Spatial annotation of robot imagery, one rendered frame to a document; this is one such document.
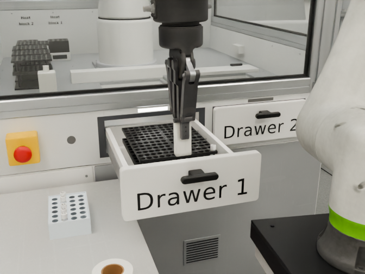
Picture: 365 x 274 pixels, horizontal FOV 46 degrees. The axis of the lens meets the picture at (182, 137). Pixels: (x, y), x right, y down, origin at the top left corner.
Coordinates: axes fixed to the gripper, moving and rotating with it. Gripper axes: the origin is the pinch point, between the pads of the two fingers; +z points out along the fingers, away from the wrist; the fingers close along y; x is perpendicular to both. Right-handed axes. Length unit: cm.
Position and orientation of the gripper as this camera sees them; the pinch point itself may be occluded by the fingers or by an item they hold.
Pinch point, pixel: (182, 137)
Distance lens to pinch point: 79.6
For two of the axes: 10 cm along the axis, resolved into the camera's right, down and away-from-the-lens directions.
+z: 0.2, 9.4, 3.4
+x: 9.5, -1.2, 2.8
